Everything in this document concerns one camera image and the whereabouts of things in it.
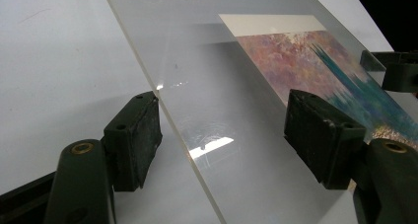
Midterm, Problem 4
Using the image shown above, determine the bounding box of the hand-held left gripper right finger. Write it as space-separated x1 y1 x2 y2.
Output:
283 88 368 190

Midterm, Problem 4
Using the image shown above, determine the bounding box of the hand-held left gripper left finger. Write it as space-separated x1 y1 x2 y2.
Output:
101 91 165 192

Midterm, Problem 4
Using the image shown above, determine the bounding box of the orange and teal picture card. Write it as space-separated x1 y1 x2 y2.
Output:
218 14 418 153

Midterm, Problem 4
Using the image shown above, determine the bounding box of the clear acrylic frame plate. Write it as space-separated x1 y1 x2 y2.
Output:
101 0 418 224

